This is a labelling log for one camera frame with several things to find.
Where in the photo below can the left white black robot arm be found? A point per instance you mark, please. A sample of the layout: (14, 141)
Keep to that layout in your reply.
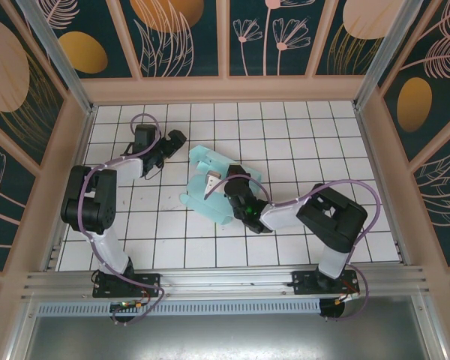
(97, 202)

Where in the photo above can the aluminium table edge rail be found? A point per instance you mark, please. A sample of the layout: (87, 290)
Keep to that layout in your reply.
(370, 150)
(81, 150)

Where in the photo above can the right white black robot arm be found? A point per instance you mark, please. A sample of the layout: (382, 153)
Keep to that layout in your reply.
(333, 221)

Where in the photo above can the light teal cloth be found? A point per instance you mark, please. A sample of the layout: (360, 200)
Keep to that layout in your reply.
(206, 206)

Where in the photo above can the aluminium mounting rail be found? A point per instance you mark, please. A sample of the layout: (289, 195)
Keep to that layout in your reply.
(225, 279)

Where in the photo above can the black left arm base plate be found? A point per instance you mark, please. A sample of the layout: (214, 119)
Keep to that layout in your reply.
(150, 285)

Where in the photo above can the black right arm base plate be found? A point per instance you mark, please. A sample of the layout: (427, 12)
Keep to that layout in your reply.
(303, 283)

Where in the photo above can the small green circuit board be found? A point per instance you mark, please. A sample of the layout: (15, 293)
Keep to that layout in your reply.
(126, 305)

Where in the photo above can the aluminium frame post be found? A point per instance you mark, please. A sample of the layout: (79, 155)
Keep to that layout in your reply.
(60, 56)
(386, 48)

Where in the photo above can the grey metal sheet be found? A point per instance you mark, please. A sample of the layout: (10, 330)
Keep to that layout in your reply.
(225, 337)

